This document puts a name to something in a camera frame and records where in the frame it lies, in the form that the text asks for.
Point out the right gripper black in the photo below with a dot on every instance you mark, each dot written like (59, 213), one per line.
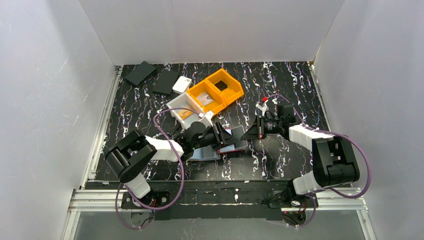
(260, 127)

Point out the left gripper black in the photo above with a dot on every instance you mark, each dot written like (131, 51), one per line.
(216, 136)

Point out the red leather card holder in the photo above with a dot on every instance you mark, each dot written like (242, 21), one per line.
(230, 149)

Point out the grey credit card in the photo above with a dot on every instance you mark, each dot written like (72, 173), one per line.
(238, 132)

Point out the grey card holder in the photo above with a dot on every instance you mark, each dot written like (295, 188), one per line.
(205, 154)

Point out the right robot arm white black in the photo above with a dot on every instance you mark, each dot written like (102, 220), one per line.
(333, 159)

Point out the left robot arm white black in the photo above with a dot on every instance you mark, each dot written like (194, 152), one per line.
(128, 157)

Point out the id card in bin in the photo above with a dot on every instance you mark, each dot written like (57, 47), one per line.
(204, 99)

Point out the orange card in bin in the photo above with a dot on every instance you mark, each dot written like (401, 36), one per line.
(184, 113)

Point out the black card in bin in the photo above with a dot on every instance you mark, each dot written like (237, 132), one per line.
(221, 85)

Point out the orange bin middle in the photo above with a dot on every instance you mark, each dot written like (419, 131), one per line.
(205, 86)

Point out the orange bin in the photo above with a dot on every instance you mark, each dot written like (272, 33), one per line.
(205, 86)
(234, 90)

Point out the white plastic bin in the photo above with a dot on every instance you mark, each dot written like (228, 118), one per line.
(185, 101)

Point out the orange bin right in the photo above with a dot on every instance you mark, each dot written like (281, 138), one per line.
(234, 90)

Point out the white small box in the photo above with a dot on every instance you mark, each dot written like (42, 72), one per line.
(181, 85)

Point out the black flat box right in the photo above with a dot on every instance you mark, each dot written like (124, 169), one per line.
(165, 82)

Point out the black flat box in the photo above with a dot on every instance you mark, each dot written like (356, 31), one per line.
(165, 82)
(140, 73)

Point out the black flat box left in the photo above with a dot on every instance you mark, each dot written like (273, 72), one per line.
(140, 73)

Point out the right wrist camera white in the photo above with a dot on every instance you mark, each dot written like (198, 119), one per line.
(262, 106)

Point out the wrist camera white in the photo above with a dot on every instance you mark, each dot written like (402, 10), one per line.
(206, 118)
(262, 106)

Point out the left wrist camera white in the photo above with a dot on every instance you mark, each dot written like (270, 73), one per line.
(206, 118)

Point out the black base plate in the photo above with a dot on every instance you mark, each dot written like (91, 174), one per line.
(224, 199)

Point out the aluminium rail frame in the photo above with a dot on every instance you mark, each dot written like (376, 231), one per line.
(103, 200)

